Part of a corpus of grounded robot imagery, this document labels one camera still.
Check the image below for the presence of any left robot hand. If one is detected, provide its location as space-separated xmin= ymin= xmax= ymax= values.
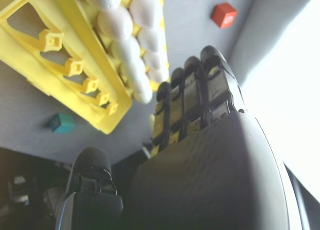
xmin=53 ymin=44 xmax=305 ymax=230

